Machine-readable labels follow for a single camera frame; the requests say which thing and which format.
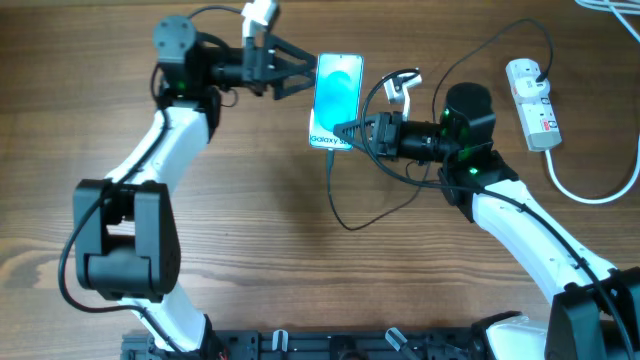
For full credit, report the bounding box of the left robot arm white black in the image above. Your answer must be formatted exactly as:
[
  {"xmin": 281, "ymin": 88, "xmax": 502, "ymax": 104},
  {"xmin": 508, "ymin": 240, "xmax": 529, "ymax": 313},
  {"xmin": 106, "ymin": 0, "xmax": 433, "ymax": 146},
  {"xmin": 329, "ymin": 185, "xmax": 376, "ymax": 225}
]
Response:
[{"xmin": 62, "ymin": 16, "xmax": 317, "ymax": 359}]

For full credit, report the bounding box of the Galaxy smartphone with teal screen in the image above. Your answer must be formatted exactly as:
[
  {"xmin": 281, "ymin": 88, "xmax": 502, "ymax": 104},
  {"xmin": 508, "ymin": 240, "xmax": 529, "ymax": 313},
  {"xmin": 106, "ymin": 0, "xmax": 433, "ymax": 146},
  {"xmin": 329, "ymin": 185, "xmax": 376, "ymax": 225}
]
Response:
[{"xmin": 309, "ymin": 53, "xmax": 364, "ymax": 151}]

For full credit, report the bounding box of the white power strip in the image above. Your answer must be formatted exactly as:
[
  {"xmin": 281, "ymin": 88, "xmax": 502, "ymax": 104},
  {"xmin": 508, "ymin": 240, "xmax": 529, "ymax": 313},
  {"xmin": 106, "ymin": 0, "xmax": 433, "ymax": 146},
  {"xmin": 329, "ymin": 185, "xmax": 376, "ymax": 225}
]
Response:
[{"xmin": 505, "ymin": 58, "xmax": 562, "ymax": 152}]

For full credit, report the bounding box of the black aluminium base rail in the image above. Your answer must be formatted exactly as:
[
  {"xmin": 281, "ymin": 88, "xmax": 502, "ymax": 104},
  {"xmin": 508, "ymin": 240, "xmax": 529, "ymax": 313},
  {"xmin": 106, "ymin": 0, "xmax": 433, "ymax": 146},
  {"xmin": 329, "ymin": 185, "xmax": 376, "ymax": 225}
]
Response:
[{"xmin": 121, "ymin": 328, "xmax": 487, "ymax": 360}]

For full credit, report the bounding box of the white power strip cord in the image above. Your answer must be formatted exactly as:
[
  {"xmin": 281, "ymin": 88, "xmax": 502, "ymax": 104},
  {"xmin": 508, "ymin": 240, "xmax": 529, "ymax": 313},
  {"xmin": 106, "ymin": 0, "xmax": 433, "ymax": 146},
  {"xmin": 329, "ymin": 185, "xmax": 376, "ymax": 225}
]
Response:
[{"xmin": 543, "ymin": 0, "xmax": 640, "ymax": 205}]

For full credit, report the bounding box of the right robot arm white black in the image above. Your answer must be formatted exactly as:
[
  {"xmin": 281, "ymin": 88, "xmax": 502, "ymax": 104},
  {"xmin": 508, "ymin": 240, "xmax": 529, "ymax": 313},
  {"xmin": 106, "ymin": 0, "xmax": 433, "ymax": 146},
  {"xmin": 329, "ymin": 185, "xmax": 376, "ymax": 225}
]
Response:
[{"xmin": 333, "ymin": 83, "xmax": 639, "ymax": 359}]

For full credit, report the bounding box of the black USB charging cable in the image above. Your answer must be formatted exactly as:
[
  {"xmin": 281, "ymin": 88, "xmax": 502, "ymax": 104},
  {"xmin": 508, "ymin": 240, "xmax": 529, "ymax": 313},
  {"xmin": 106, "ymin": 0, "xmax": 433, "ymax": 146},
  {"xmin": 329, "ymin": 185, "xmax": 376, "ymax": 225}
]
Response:
[{"xmin": 325, "ymin": 17, "xmax": 555, "ymax": 232}]

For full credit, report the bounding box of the white charger plug adapter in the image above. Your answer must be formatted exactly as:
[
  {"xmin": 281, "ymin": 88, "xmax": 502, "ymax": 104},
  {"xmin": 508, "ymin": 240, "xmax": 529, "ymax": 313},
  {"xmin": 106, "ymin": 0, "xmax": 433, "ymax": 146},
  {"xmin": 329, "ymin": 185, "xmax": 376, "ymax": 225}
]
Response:
[{"xmin": 513, "ymin": 76, "xmax": 550, "ymax": 102}]

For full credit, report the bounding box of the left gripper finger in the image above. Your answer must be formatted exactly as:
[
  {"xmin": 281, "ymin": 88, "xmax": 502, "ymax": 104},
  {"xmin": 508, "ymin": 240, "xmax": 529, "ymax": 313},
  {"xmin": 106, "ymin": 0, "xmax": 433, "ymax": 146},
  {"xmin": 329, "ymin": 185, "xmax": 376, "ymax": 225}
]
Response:
[
  {"xmin": 272, "ymin": 70, "xmax": 316, "ymax": 100},
  {"xmin": 263, "ymin": 33, "xmax": 317, "ymax": 70}
]

